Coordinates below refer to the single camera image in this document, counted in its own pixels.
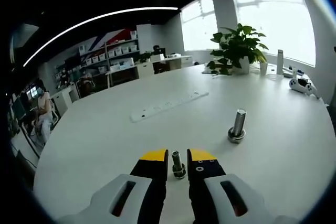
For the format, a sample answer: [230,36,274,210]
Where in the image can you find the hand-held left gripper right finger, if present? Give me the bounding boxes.
[186,148,266,224]

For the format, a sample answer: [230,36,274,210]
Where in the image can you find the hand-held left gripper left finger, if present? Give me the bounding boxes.
[107,149,169,224]

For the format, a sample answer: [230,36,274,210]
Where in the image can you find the small metal washer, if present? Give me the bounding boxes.
[172,165,187,176]

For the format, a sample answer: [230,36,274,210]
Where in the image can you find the thin threaded stud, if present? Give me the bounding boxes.
[171,150,187,180]

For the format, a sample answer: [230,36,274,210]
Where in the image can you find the thick threaded stud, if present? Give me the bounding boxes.
[227,108,248,145]

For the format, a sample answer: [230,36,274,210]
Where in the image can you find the white power strip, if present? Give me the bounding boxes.
[130,91,210,123]

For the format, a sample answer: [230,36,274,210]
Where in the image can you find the white office desk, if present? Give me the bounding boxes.
[106,55,194,88]

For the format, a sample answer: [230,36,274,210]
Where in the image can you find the white cabinet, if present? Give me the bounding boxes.
[49,83,79,114]

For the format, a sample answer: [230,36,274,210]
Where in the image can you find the white plant pot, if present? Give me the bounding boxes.
[232,56,250,74]

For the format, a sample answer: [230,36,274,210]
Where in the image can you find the metal storage shelf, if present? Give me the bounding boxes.
[78,37,140,74]

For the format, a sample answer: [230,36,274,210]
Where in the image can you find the row of white storage bins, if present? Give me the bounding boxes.
[85,45,139,65]

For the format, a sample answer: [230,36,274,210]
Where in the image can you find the white game controller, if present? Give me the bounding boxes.
[288,77,319,98]

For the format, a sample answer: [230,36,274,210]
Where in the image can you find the green potted plant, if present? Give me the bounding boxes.
[206,23,269,75]

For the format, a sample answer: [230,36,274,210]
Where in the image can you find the white tall bottle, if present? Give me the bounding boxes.
[276,49,285,75]

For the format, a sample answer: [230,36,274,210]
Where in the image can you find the long ceiling light strip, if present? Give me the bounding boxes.
[23,6,179,67]

